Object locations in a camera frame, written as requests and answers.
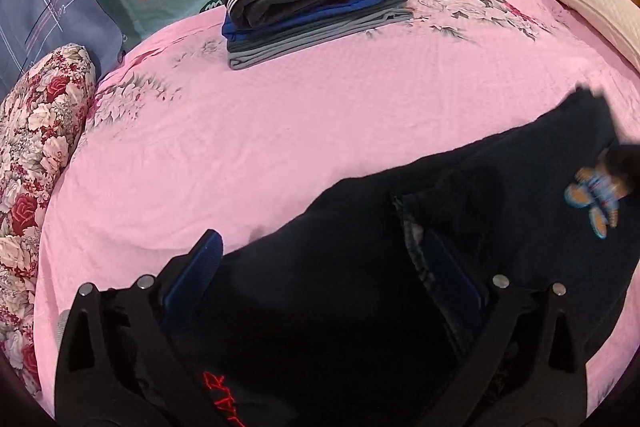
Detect pink floral bed sheet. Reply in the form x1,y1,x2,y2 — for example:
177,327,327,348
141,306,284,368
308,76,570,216
35,0,639,410

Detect grey folded garment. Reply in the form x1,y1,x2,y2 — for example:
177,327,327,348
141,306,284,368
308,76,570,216
226,0,412,70

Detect blue plaid pillow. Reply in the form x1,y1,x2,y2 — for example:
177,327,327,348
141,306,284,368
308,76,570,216
1,0,122,96

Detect black pants grey waistband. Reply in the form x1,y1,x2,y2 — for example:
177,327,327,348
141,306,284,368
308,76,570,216
171,88,639,426

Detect cream textured pillow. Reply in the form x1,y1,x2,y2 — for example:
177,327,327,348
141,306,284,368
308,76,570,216
558,0,640,71

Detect red floral rolled quilt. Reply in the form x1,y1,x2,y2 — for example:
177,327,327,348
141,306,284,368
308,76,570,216
1,44,96,397

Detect blue folded garment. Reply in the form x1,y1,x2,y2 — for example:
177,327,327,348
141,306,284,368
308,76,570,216
221,0,382,42

